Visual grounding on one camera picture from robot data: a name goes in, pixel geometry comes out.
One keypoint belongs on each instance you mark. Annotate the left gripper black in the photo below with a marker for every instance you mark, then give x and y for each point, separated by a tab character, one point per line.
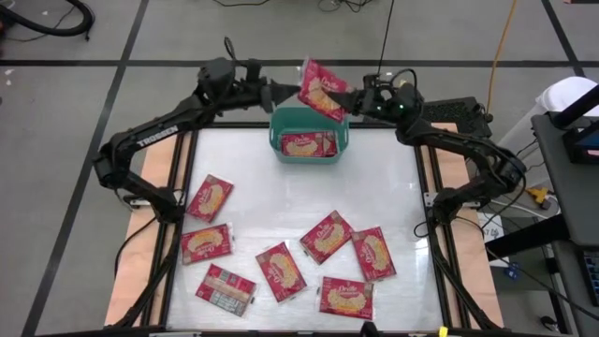
259	93

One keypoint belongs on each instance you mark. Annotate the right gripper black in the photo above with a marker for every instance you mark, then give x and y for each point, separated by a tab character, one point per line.
376	103

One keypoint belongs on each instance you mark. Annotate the red popcorn bag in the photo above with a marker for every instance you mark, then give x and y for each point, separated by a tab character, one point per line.
209	198
373	253
304	145
281	271
314	86
226	289
326	237
346	297
206	244

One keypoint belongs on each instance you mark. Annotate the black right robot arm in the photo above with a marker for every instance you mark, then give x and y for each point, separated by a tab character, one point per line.
468	145

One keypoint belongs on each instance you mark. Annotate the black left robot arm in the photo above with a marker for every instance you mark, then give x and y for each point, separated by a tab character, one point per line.
154	128

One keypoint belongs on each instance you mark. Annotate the teal plastic basket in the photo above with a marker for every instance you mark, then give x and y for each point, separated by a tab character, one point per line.
306	160

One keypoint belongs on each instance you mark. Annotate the black computer case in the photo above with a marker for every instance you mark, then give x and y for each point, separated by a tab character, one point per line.
454	112

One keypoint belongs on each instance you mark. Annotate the white paper sheet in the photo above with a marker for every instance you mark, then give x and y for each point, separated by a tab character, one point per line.
491	234

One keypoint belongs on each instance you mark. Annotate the yellow power plug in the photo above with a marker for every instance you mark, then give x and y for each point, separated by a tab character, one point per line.
538	194

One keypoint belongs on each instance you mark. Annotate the white chair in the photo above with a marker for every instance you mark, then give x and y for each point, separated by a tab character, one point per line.
566	93

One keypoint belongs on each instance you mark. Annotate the tan wooden board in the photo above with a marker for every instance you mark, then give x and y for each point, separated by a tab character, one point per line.
472	281
133	290

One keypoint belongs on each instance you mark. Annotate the black desk leg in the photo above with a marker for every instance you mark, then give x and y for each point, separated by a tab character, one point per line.
529	236

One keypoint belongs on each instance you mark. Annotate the black bar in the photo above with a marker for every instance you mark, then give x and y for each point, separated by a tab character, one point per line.
575	106

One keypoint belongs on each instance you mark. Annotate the blue tag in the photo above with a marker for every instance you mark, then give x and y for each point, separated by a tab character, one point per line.
513	271

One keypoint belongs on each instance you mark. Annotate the black tablet with blue screen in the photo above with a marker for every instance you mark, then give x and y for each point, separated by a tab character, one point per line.
585	145

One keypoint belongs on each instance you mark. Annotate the dark grey desk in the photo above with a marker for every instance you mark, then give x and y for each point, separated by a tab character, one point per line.
575	196

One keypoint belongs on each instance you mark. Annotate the black keyboard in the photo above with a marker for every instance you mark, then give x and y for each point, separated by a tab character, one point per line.
592	276

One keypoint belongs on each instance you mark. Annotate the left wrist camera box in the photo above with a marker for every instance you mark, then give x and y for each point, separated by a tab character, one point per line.
253	70

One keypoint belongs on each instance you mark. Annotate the black aluminium table frame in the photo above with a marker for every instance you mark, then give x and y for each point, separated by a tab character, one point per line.
224	125

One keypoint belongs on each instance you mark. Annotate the silver metal bracket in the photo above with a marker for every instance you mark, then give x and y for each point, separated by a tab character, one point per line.
429	199
136	202

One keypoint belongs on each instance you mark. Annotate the black table-level camera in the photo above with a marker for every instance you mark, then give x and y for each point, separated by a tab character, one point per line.
369	330

